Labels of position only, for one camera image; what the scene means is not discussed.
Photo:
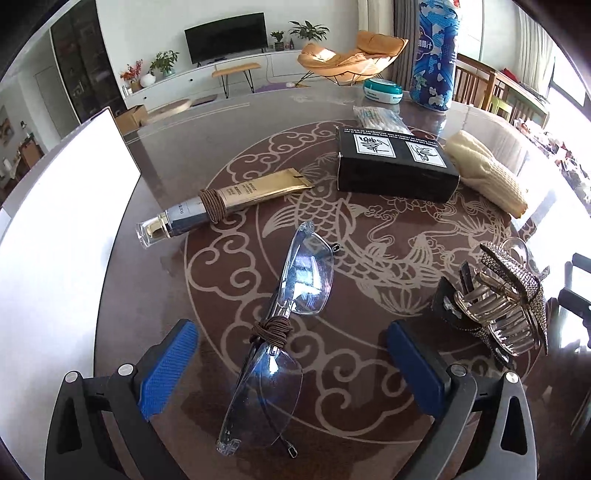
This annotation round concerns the black cardboard box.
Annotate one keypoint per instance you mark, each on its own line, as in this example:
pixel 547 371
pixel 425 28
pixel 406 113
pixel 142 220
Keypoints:
pixel 397 180

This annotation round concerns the teal round box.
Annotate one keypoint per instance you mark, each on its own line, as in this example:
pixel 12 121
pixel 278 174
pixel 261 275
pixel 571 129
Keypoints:
pixel 381 91

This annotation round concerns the black television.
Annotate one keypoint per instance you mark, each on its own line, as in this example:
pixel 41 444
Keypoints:
pixel 226 37

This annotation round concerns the clear rimless glasses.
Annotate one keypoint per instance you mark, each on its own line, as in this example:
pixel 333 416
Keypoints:
pixel 281 307

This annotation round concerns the blue patterned can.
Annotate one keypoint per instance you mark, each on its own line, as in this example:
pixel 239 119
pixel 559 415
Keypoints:
pixel 436 60

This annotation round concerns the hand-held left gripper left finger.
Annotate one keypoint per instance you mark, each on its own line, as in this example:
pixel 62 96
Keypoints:
pixel 168 364

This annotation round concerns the large leafy potted plant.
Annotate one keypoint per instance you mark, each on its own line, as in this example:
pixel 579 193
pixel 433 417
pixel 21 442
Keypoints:
pixel 308 31

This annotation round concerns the small potted plant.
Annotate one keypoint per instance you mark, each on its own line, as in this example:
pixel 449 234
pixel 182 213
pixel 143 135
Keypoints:
pixel 277 40

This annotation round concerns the white television cabinet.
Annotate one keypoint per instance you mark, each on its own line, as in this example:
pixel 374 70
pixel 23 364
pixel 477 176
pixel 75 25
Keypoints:
pixel 184 83

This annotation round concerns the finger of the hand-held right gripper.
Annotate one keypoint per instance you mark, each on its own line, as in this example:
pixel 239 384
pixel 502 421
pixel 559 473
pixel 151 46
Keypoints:
pixel 582 265
pixel 577 307

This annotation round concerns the green potted plant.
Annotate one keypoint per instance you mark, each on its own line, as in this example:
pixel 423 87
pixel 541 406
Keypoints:
pixel 164 62

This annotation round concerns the grey curtain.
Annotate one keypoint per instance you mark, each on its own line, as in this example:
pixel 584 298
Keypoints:
pixel 406 41

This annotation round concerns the gold cosmetic tube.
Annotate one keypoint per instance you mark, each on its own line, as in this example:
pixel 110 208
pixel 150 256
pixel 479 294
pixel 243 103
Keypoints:
pixel 258 189

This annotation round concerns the white round vase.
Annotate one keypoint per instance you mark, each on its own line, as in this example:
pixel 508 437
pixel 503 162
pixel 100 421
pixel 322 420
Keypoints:
pixel 147 80

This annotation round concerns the cotton swab packet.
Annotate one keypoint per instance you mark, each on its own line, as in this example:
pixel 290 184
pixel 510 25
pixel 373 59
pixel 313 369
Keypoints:
pixel 378 117

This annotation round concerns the cream knit glove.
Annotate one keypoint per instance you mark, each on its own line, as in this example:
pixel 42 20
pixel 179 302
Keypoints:
pixel 485 170

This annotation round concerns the brown cardboard box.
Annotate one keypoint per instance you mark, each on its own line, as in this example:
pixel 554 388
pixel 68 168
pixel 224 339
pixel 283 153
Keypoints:
pixel 131 119

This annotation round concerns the green chair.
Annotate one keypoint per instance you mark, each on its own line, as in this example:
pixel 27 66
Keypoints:
pixel 502 107

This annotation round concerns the orange lounge chair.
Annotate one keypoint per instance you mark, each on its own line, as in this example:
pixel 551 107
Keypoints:
pixel 351 57

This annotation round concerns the purple floor mat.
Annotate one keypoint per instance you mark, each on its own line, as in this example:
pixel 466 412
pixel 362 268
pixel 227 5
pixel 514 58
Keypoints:
pixel 270 86

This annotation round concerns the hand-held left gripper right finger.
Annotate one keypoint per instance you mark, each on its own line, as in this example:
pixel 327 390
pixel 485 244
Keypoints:
pixel 415 364

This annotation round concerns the dark display cabinet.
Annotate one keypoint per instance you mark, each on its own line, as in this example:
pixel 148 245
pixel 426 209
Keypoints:
pixel 87 60

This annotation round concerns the brown elastic band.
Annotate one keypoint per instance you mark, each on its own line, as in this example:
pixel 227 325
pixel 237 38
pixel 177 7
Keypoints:
pixel 213 205
pixel 272 330

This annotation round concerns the wooden bench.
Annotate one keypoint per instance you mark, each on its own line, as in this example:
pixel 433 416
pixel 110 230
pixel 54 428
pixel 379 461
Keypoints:
pixel 235 68

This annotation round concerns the rhinestone bow hair claw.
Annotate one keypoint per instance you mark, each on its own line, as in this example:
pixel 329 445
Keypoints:
pixel 503 318

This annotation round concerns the red flower plant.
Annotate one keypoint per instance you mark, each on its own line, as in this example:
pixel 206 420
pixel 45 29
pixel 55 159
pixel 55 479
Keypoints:
pixel 131 74

